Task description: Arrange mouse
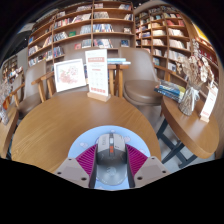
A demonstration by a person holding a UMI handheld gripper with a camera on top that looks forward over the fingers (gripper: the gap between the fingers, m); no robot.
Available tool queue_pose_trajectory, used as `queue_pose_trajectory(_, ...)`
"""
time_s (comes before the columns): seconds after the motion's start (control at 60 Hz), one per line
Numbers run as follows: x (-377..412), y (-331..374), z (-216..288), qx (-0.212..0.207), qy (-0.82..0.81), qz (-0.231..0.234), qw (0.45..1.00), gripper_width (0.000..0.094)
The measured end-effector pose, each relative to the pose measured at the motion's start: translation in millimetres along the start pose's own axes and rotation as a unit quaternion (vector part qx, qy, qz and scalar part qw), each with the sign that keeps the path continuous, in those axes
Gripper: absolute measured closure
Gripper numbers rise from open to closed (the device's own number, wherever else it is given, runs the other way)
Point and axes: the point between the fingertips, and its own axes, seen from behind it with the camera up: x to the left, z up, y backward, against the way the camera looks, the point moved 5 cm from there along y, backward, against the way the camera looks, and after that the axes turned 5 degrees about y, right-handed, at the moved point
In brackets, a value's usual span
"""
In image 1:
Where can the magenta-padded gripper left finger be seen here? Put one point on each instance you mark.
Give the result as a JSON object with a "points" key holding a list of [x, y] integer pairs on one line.
{"points": [[85, 161]]}

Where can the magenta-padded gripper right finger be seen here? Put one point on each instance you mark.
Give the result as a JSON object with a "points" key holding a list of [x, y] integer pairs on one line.
{"points": [[138, 161]]}

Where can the grey computer mouse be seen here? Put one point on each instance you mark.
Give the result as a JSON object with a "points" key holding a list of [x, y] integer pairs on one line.
{"points": [[111, 156]]}

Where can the round light blue mouse pad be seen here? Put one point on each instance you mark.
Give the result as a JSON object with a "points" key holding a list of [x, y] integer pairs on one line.
{"points": [[83, 137]]}

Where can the oval wooden side table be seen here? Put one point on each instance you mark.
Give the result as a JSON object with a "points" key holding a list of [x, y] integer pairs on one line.
{"points": [[190, 133]]}

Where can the stack of dark books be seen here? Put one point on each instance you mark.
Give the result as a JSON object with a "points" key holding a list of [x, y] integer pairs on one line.
{"points": [[170, 90]]}

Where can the glass vase dried flowers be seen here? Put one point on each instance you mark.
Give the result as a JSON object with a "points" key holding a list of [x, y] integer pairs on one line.
{"points": [[190, 100]]}

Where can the brown upholstered armchair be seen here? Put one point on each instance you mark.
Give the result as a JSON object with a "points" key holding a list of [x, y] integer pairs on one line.
{"points": [[75, 55], [33, 83], [140, 76]]}

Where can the white framed floral print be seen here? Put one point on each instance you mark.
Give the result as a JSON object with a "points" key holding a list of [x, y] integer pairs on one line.
{"points": [[69, 75]]}

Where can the white red sign wooden base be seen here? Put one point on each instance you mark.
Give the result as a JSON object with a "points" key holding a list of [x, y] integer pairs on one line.
{"points": [[97, 73]]}

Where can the small white table sign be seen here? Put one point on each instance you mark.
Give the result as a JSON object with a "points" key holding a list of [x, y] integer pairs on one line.
{"points": [[209, 105]]}

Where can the light blue book stack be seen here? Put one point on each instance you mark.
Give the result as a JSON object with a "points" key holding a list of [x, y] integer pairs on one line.
{"points": [[118, 61]]}

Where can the small distant bookshelf unit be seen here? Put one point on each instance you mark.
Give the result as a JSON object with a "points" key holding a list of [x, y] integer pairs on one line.
{"points": [[10, 66]]}

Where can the tall wooden bookshelf unit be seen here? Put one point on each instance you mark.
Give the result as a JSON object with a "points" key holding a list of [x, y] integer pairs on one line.
{"points": [[166, 33]]}

